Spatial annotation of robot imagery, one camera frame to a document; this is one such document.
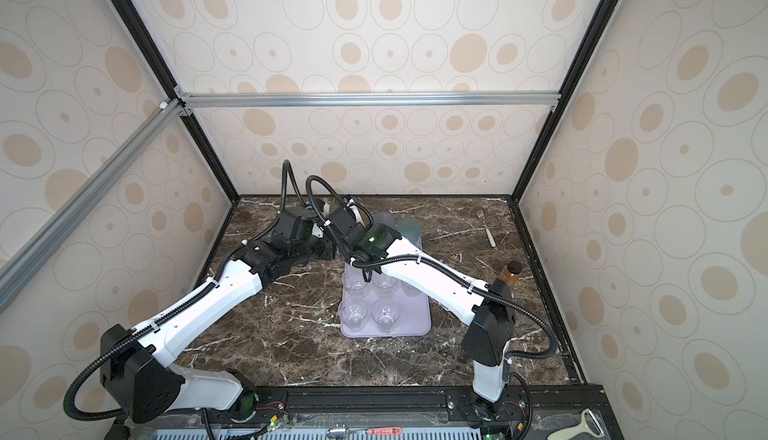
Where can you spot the aluminium frame bar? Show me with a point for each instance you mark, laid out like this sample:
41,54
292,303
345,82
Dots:
22,268
373,99

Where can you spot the teal dimpled plastic cup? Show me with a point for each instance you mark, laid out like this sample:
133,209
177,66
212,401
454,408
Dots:
411,229

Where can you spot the red handled screwdriver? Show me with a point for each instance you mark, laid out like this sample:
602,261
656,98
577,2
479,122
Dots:
379,431

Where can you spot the white peeler tool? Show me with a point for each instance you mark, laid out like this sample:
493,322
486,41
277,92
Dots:
589,424

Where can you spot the white handled knife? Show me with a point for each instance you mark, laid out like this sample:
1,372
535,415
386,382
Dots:
482,217

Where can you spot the brown bottle black cap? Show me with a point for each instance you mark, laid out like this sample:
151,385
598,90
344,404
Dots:
511,273

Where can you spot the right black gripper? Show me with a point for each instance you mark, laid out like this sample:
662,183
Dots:
367,231

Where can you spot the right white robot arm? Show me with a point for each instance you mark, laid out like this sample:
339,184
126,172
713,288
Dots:
486,309

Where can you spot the clear cup front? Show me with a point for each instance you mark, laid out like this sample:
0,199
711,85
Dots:
409,290

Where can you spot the blue grey plastic cup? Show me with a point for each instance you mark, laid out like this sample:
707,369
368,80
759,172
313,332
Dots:
385,218

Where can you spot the aluminium frame bar left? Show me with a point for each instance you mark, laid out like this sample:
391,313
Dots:
22,268

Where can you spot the lavender plastic tray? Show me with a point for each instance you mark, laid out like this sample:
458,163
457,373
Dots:
415,320

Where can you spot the aluminium frame bar back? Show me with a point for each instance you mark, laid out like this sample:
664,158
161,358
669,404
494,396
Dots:
373,99

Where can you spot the frosted plastic cup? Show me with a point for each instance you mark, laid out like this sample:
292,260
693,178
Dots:
386,313

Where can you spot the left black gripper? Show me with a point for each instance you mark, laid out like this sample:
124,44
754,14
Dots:
330,250

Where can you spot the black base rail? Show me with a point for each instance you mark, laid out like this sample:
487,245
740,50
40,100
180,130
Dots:
525,412

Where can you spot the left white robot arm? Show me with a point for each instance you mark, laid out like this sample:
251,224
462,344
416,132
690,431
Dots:
136,374

